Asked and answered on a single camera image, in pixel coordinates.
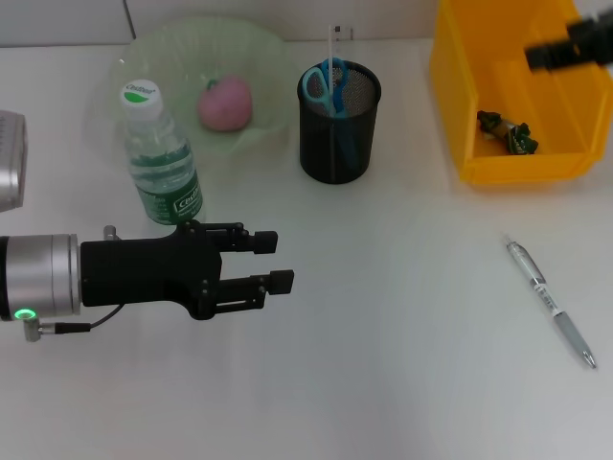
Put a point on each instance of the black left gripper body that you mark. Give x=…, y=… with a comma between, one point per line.
x=143, y=273

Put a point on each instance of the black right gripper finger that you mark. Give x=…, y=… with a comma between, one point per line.
x=594, y=26
x=551, y=55

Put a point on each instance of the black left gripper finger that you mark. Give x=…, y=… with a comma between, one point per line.
x=265, y=242
x=281, y=281

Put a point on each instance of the green plastic wrapper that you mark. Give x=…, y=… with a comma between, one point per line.
x=507, y=131

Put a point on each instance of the clear green-label water bottle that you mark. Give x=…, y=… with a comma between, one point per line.
x=163, y=163

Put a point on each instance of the pink toy peach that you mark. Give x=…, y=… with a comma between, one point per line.
x=225, y=105

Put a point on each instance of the blue and teal scissors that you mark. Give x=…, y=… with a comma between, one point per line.
x=339, y=93

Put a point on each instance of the transparent plastic ruler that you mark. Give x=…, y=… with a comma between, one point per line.
x=332, y=62

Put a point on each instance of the clear grey ballpoint pen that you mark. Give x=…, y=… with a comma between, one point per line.
x=565, y=326

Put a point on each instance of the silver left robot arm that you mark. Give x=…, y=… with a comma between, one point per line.
x=38, y=278

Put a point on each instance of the black mesh pen holder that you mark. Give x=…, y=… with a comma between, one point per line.
x=316, y=158

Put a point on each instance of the pale green fruit plate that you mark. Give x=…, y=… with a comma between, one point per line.
x=258, y=62

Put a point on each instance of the yellow plastic bin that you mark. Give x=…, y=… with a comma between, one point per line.
x=527, y=163

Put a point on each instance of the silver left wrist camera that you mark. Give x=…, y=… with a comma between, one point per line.
x=12, y=163

